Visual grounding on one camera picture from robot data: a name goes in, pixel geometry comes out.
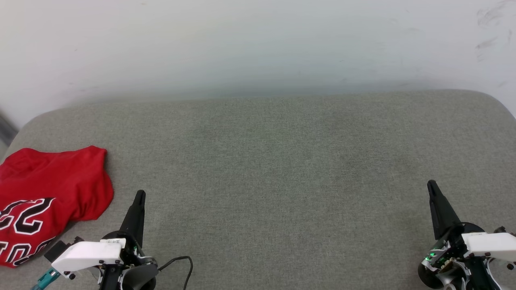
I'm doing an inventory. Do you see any white camera bracket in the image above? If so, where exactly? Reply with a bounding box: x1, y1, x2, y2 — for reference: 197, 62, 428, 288
52, 238, 126, 278
462, 232, 516, 262

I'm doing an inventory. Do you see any white left camera bracket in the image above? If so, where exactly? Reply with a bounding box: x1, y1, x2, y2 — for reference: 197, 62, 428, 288
52, 238, 126, 278

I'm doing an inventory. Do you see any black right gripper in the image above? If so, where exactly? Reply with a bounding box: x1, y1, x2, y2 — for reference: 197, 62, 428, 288
421, 180, 487, 271

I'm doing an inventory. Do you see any red basketball jersey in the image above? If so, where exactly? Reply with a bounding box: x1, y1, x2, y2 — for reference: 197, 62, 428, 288
0, 145, 114, 268

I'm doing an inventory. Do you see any grey fabric sofa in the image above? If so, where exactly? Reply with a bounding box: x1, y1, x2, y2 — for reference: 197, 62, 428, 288
0, 89, 516, 290

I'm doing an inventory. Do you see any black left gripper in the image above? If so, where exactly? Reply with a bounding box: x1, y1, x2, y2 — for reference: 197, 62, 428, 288
99, 190, 158, 290

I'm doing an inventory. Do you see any thin black left cable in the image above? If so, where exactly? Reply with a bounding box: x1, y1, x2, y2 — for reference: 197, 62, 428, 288
158, 256, 194, 290

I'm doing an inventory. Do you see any white right camera bracket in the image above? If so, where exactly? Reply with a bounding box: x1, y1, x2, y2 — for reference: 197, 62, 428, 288
462, 232, 516, 262

